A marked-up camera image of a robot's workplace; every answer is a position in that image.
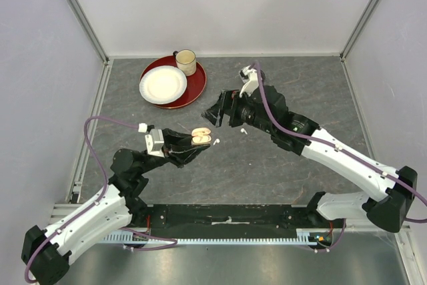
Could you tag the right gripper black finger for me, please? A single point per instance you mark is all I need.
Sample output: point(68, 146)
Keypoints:
point(224, 101)
point(214, 115)

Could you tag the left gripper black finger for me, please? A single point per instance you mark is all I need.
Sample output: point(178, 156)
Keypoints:
point(175, 139)
point(199, 148)

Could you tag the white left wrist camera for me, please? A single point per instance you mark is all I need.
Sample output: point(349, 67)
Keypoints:
point(153, 139)

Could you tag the cream ceramic mug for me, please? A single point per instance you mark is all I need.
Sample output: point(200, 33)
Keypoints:
point(186, 61)

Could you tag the slotted grey cable duct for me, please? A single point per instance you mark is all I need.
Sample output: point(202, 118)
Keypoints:
point(132, 239)

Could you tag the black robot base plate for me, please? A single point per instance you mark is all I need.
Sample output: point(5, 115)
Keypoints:
point(231, 221)

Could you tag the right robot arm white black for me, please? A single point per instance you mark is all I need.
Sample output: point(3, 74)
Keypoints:
point(386, 193)

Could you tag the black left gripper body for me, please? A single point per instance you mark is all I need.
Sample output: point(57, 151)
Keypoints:
point(171, 157)

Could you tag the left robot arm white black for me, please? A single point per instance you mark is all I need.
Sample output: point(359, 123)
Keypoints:
point(48, 252)

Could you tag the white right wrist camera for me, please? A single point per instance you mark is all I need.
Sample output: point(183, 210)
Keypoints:
point(249, 76)

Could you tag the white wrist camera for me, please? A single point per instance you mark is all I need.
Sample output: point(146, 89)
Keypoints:
point(153, 139)
point(249, 76)

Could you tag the beige earbud charging case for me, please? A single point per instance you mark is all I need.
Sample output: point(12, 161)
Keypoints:
point(200, 136)

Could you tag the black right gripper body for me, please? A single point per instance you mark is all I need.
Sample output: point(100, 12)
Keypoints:
point(241, 109)

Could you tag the white paper plate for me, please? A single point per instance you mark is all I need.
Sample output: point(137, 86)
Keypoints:
point(162, 85)

